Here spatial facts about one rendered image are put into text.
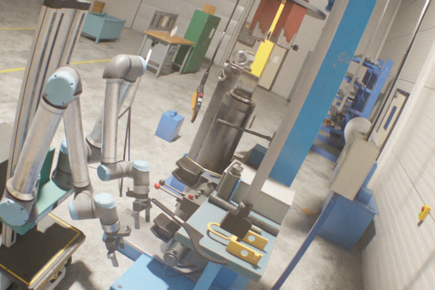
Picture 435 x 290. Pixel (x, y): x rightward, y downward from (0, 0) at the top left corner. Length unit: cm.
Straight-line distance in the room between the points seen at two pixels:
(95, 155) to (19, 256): 80
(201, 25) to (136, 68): 767
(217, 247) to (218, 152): 96
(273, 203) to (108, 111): 99
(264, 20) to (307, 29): 1052
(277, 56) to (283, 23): 1036
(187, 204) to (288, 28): 114
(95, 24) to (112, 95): 829
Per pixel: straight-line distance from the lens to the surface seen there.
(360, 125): 279
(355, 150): 250
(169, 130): 519
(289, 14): 215
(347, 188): 258
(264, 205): 201
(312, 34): 1299
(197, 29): 962
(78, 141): 160
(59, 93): 136
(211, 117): 380
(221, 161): 246
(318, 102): 226
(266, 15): 251
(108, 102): 191
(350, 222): 460
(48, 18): 168
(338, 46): 225
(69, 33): 192
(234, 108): 234
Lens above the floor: 196
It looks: 20 degrees down
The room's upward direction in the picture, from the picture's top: 24 degrees clockwise
